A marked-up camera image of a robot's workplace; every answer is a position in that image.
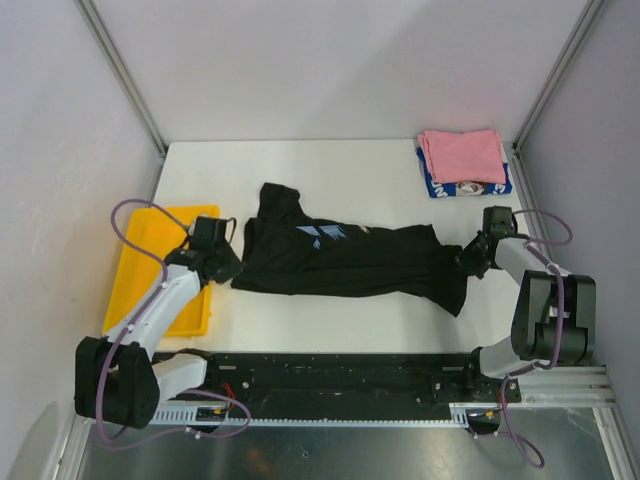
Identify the grey slotted cable duct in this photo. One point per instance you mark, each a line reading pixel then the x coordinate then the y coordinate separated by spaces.
pixel 394 413

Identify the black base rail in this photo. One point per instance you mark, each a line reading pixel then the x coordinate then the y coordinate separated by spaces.
pixel 271 379

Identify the folded blue printed t-shirt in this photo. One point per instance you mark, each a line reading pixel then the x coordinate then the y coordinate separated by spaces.
pixel 437 190

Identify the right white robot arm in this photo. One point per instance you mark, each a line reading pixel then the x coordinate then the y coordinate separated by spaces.
pixel 553 324

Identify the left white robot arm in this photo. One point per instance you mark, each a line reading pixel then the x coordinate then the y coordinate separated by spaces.
pixel 116 380

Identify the black printed t-shirt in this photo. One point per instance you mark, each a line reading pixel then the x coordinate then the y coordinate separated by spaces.
pixel 289 253

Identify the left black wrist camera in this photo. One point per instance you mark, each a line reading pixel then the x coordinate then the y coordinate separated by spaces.
pixel 209 233

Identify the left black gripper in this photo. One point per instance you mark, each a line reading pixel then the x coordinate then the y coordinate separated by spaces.
pixel 232 269

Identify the yellow plastic bin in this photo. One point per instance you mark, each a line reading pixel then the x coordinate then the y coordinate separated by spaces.
pixel 153 231

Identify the folded pink t-shirt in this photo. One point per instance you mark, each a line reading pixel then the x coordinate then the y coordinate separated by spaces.
pixel 474 156

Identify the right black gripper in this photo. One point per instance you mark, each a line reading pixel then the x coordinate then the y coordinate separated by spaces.
pixel 465 261

